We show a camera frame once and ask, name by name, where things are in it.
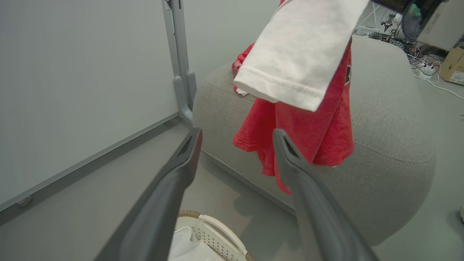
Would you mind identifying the white woven-rim laundry basket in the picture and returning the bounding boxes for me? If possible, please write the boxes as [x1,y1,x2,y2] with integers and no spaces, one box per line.
[167,210,254,261]

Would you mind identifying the white power strip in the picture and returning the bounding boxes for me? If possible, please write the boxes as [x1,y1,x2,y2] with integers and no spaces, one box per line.
[415,63,436,80]

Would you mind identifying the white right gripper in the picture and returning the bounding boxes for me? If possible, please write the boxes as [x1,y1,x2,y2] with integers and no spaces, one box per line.
[370,0,464,51]

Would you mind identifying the grey partition post with braces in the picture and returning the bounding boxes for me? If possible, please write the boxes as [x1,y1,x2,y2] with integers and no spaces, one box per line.
[162,0,198,123]

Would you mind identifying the white garment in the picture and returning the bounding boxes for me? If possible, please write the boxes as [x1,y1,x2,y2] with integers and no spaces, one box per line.
[167,227,225,261]

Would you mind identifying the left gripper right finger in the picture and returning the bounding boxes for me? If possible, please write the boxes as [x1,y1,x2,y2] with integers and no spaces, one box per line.
[273,129,379,261]

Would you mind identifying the background robot equipment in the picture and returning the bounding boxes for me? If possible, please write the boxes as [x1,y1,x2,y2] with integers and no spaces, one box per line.
[353,12,418,52]

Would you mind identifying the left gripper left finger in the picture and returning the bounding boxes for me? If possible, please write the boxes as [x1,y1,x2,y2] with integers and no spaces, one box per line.
[94,128,203,261]

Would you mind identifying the white cable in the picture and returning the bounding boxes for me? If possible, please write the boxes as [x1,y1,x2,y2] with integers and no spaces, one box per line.
[413,72,464,100]

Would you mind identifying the grey fabric sofa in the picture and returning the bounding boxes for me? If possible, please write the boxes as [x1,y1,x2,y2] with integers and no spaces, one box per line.
[192,34,436,247]

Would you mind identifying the cardboard box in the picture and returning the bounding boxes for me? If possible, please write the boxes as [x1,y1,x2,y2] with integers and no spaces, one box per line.
[439,46,464,86]

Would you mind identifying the red shirt with white sleeves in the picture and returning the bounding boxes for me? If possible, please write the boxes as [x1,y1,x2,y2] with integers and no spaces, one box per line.
[233,0,370,195]

